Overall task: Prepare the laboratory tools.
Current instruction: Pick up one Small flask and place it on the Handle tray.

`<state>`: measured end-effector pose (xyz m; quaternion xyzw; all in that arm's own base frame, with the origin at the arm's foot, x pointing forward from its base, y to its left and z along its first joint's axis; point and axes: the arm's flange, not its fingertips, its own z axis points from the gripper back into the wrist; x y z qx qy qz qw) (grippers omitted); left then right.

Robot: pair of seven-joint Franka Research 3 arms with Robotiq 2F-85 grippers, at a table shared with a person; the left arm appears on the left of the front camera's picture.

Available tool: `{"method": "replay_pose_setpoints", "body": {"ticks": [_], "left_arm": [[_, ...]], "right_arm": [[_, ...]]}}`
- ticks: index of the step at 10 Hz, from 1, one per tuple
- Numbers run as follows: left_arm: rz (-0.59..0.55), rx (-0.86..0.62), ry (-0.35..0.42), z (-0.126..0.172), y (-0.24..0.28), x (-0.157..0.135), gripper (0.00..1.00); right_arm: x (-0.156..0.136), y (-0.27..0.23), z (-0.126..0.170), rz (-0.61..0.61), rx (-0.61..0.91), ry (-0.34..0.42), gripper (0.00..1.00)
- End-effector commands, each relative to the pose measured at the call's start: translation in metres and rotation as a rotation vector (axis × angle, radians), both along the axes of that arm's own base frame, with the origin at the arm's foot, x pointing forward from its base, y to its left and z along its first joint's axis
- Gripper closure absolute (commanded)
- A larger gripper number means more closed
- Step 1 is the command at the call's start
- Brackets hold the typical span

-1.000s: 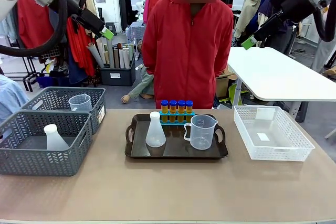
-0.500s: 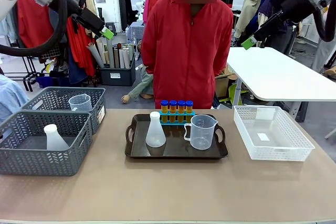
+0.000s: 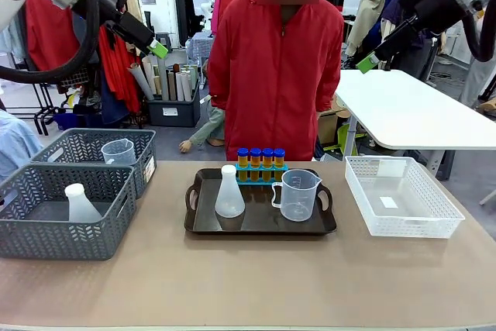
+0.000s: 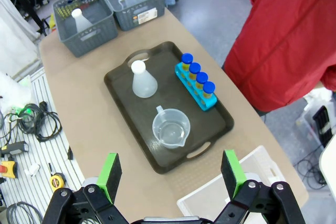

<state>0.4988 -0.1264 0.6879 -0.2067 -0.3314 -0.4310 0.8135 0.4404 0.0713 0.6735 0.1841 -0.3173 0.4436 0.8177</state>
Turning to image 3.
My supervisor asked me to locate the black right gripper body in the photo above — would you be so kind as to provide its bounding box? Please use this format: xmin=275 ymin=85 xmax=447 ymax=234
xmin=401 ymin=0 xmax=467 ymax=36

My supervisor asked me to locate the clear plastic measuring cup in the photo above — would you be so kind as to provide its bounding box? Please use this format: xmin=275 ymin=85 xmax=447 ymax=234
xmin=270 ymin=168 xmax=323 ymax=222
xmin=101 ymin=138 xmax=137 ymax=167

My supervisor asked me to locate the white plastic conical flask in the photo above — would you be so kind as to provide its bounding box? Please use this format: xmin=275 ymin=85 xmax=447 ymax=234
xmin=63 ymin=183 xmax=103 ymax=223
xmin=214 ymin=164 xmax=246 ymax=219

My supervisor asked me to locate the hanging red dress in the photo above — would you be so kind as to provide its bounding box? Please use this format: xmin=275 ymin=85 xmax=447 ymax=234
xmin=98 ymin=23 xmax=143 ymax=114

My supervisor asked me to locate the mannequin in beige coat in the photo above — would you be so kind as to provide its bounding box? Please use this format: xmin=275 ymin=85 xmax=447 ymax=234
xmin=346 ymin=0 xmax=404 ymax=59

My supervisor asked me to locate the white paper roll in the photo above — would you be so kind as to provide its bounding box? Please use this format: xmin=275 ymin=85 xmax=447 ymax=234
xmin=128 ymin=61 xmax=156 ymax=101

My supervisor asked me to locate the grey paper roll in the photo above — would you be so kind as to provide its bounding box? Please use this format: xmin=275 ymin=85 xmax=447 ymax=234
xmin=156 ymin=54 xmax=171 ymax=102

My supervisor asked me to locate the white monitor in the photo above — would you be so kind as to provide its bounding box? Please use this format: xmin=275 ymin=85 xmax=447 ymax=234
xmin=343 ymin=0 xmax=366 ymax=15

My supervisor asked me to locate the white folding table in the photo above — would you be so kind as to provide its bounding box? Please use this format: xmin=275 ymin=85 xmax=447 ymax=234
xmin=335 ymin=69 xmax=496 ymax=161

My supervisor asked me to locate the hanging red jacket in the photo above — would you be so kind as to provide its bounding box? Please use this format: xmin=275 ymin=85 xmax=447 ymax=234
xmin=25 ymin=0 xmax=83 ymax=73

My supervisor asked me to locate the black storage bin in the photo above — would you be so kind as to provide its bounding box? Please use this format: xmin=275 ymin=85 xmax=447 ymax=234
xmin=146 ymin=82 xmax=202 ymax=128

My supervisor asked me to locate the mannequin in pink top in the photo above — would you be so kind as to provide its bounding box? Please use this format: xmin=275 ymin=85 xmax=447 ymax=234
xmin=460 ymin=8 xmax=496 ymax=109

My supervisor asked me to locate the brown cardboard box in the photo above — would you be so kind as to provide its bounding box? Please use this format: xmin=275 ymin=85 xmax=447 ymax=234
xmin=316 ymin=97 xmax=349 ymax=146

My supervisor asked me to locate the hanging light grey garment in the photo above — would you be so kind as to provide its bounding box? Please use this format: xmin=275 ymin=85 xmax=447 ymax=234
xmin=0 ymin=16 xmax=29 ymax=61

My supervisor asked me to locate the green plastic chair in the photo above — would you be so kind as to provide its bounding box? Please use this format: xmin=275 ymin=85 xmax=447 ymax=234
xmin=324 ymin=122 xmax=367 ymax=153

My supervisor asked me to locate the grey plastic woven basket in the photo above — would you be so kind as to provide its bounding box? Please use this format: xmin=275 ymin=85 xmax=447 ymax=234
xmin=30 ymin=128 xmax=157 ymax=201
xmin=0 ymin=163 xmax=138 ymax=261

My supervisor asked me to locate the black metal clothes rack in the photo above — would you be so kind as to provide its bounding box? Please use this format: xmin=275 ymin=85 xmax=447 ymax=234
xmin=7 ymin=0 xmax=141 ymax=136

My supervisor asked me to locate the person in red jacket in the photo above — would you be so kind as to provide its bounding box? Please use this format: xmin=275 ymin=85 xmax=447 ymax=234
xmin=208 ymin=0 xmax=346 ymax=163

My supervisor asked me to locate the light blue cloth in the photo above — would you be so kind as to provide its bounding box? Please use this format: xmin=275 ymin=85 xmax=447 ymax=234
xmin=0 ymin=109 xmax=44 ymax=183

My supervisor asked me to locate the white plastic perforated basket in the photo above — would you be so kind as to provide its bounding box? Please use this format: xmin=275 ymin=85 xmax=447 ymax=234
xmin=344 ymin=155 xmax=467 ymax=240

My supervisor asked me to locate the blue test tube rack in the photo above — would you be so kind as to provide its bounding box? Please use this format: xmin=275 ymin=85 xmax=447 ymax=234
xmin=234 ymin=163 xmax=290 ymax=185

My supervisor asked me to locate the dark brown serving tray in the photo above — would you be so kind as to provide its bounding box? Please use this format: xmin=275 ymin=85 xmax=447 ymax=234
xmin=184 ymin=167 xmax=337 ymax=236

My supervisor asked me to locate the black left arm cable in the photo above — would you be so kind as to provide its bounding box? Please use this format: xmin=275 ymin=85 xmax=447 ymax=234
xmin=0 ymin=0 xmax=103 ymax=85

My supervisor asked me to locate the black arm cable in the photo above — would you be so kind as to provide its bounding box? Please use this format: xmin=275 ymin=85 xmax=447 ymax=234
xmin=0 ymin=0 xmax=103 ymax=85
xmin=459 ymin=0 xmax=496 ymax=63

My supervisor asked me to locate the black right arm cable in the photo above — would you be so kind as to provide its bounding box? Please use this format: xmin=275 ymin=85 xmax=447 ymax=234
xmin=459 ymin=0 xmax=496 ymax=63

